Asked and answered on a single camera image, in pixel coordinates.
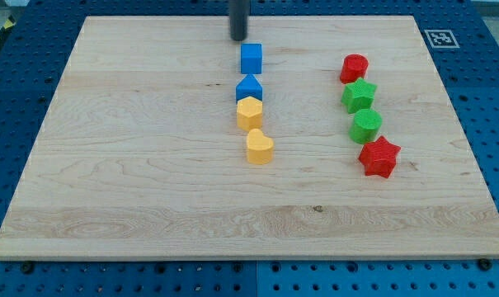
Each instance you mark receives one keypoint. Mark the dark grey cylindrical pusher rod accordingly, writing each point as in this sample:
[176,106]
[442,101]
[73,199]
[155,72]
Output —
[238,13]

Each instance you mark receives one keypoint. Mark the blue cube block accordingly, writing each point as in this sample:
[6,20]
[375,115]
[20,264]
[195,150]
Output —
[251,58]

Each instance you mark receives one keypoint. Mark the blue pentagon house block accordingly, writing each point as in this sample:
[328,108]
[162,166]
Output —
[249,87]

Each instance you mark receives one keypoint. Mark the yellow hexagon block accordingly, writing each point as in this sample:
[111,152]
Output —
[249,113]

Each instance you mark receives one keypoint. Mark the red cylinder block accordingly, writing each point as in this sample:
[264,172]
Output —
[354,66]

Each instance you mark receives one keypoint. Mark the yellow heart block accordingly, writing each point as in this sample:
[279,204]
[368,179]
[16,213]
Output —
[259,147]

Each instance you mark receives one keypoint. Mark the green star block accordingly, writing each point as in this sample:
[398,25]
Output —
[358,95]

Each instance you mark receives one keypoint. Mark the green cylinder block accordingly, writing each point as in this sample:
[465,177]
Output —
[365,126]

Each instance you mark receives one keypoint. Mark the light wooden board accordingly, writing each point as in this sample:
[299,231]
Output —
[139,157]

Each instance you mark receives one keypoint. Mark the red star block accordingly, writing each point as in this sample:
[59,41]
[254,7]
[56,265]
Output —
[379,157]

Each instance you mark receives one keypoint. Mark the white fiducial marker tag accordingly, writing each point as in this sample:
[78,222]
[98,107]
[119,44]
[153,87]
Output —
[441,39]

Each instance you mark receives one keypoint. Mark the yellow black hazard tape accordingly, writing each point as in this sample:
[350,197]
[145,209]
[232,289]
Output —
[6,29]

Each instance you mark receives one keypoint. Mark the black bolt front left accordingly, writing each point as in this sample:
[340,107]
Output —
[27,268]

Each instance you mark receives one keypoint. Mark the black bolt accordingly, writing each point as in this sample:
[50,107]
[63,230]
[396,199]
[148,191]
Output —
[484,264]
[27,268]

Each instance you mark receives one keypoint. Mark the black bolt front right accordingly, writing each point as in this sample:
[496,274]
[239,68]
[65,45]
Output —
[484,264]

